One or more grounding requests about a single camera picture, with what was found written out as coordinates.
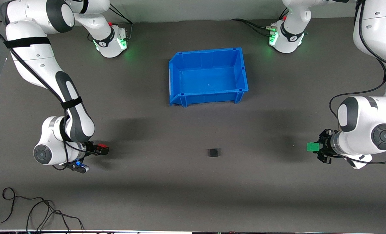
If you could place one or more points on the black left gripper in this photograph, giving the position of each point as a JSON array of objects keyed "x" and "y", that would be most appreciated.
[{"x": 325, "y": 144}]

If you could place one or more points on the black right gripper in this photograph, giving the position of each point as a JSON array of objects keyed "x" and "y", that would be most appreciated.
[{"x": 91, "y": 148}]

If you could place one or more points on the red cube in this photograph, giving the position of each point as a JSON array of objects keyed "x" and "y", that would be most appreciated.
[{"x": 102, "y": 145}]

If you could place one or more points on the green cube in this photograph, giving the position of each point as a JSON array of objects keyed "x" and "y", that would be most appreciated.
[{"x": 312, "y": 147}]

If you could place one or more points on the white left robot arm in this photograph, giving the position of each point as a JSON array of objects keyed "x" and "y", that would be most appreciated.
[{"x": 362, "y": 130}]

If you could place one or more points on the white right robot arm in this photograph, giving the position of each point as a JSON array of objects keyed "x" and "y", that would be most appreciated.
[{"x": 33, "y": 58}]

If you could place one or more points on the black cube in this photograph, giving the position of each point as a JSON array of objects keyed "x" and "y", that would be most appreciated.
[{"x": 213, "y": 152}]

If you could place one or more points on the dark grey table mat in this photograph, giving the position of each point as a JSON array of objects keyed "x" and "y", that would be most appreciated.
[{"x": 147, "y": 182}]

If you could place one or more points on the blue plastic storage bin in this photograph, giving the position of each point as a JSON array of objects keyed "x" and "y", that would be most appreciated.
[{"x": 209, "y": 81}]

